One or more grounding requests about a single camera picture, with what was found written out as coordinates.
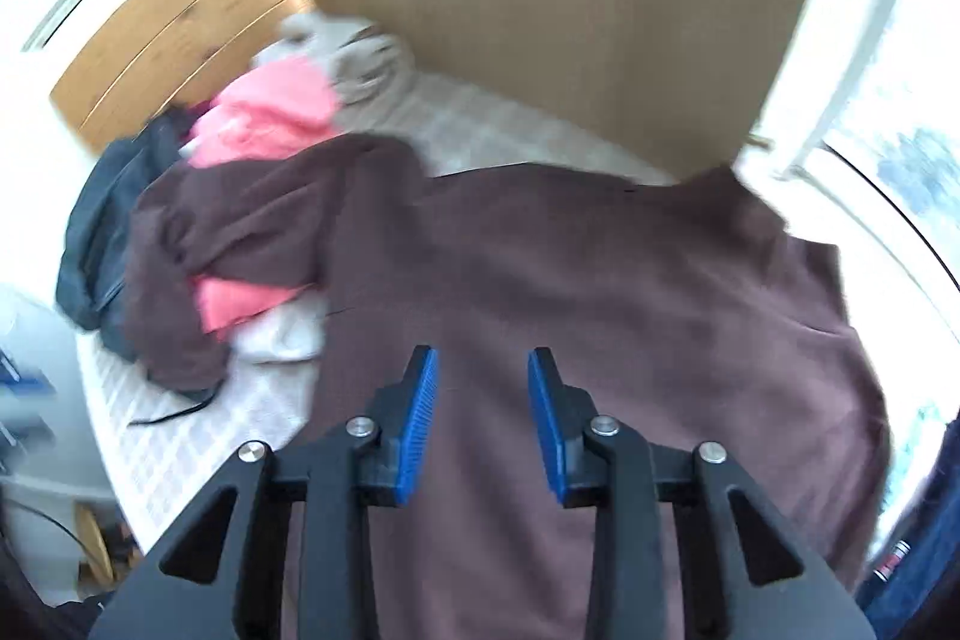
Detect dark grey garment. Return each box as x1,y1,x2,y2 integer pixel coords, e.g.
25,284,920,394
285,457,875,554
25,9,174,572
56,111,218,395

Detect large bay window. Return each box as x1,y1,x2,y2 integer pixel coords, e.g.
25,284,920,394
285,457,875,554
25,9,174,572
735,0,960,540

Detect pink garment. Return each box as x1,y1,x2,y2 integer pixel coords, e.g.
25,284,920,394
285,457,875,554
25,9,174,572
187,56,342,341

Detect brown fleece sweater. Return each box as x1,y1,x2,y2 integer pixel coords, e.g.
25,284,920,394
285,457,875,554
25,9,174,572
124,134,893,640

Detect beige knit sweater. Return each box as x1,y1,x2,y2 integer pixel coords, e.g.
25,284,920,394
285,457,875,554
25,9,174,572
251,10,421,127

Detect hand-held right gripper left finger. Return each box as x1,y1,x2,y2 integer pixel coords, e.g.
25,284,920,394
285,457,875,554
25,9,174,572
90,344,440,640

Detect blurred blue object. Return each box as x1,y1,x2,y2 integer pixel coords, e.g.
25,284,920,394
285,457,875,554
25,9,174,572
0,347,58,461

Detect light wooden cabinet panel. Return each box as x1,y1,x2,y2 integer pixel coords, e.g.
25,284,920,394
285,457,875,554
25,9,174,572
270,0,833,187

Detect wooden stool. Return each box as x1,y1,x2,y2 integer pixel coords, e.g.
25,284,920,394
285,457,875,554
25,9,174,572
75,501,145,582

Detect person's blue jeans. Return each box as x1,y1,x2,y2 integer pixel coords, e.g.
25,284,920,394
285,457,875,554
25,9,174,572
855,415,960,640

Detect black cable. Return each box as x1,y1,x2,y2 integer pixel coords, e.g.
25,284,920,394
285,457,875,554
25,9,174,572
127,385,216,429

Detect small white cloth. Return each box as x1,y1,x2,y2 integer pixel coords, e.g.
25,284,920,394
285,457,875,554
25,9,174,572
236,302,331,365

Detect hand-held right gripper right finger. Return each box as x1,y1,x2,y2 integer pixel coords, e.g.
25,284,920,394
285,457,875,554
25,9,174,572
527,346,875,640

